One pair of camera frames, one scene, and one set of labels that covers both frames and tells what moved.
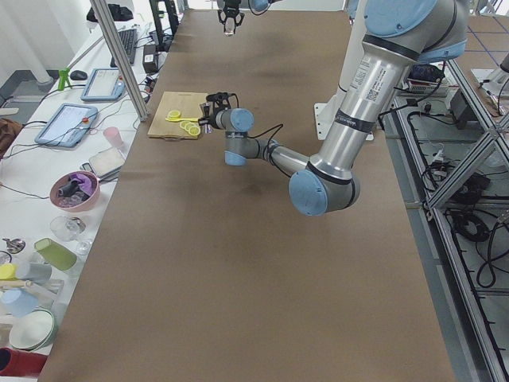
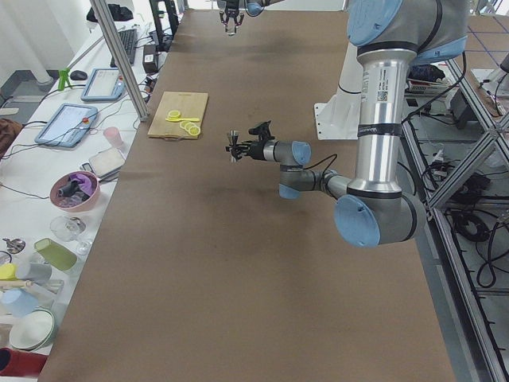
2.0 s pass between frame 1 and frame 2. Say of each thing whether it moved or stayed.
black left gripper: moved
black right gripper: stayed
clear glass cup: stayed
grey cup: stayed
